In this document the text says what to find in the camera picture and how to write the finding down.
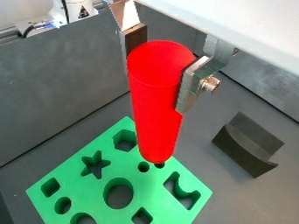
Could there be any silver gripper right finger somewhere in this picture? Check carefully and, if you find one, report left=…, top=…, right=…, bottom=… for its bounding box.
left=174, top=35, right=236, bottom=114

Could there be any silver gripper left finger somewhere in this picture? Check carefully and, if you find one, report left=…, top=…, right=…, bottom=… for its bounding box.
left=109, top=0, right=146, bottom=65

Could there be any red cylinder peg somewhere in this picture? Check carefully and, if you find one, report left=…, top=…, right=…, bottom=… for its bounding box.
left=126, top=40, right=194, bottom=164

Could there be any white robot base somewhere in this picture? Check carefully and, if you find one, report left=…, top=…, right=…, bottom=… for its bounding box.
left=14, top=0, right=98, bottom=39

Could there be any dark grey curved block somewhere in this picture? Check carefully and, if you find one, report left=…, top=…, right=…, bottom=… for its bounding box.
left=210, top=112, right=284, bottom=178

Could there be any green shape sorter board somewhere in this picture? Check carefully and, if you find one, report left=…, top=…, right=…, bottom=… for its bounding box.
left=25, top=117, right=212, bottom=224

